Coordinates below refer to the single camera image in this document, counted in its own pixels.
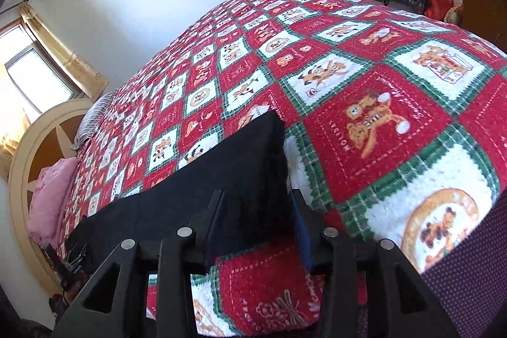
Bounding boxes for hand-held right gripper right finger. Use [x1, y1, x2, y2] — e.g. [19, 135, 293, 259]
[289, 189, 464, 338]

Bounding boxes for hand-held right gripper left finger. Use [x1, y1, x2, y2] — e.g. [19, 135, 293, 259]
[51, 189, 226, 338]

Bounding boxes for black pants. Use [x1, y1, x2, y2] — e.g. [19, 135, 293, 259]
[65, 112, 290, 263]

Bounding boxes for pink folded blanket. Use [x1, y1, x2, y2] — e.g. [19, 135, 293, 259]
[28, 158, 80, 247]

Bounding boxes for cream wooden headboard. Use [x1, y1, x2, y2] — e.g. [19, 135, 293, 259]
[8, 98, 96, 283]

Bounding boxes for striped pillow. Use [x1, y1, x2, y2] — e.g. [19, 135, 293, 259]
[71, 90, 119, 149]

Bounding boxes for red printed bedspread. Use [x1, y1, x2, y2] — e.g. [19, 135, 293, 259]
[55, 0, 507, 336]

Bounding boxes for window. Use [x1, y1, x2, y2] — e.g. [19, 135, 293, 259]
[0, 17, 82, 113]

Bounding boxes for narrow yellow curtain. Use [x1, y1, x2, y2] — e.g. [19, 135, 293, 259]
[18, 1, 109, 99]

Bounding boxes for dark curtain rod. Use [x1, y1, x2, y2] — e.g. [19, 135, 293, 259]
[0, 0, 30, 17]

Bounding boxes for patterned bag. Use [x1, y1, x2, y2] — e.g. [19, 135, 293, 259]
[444, 4, 464, 24]

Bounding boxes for red plastic bag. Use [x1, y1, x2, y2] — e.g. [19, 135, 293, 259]
[424, 0, 454, 19]

